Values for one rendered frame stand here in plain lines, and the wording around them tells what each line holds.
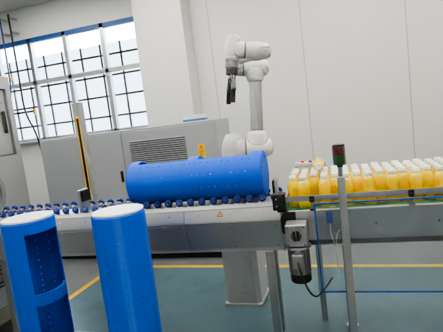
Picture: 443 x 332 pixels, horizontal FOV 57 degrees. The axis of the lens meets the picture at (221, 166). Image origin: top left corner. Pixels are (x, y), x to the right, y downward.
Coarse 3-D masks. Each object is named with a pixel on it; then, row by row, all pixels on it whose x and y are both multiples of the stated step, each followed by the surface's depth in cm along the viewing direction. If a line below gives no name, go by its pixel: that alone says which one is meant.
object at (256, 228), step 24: (168, 216) 257; (192, 216) 253; (216, 216) 248; (240, 216) 244; (264, 216) 240; (0, 240) 294; (72, 240) 280; (168, 240) 262; (192, 240) 258; (216, 240) 254; (240, 240) 251; (264, 240) 247
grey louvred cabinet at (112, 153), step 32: (160, 128) 427; (192, 128) 417; (224, 128) 440; (64, 160) 468; (96, 160) 456; (128, 160) 444; (160, 160) 432; (64, 192) 475; (64, 256) 493; (160, 256) 454; (192, 256) 443
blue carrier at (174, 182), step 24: (144, 168) 260; (168, 168) 254; (192, 168) 249; (216, 168) 245; (240, 168) 240; (264, 168) 248; (144, 192) 258; (168, 192) 254; (192, 192) 250; (216, 192) 247; (240, 192) 244; (264, 192) 242
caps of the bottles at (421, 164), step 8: (408, 160) 241; (416, 160) 238; (432, 160) 231; (440, 160) 228; (336, 168) 247; (344, 168) 242; (352, 168) 239; (368, 168) 233; (376, 168) 228; (384, 168) 232; (392, 168) 223; (400, 168) 219; (416, 168) 213; (424, 168) 216; (440, 168) 210; (336, 176) 228
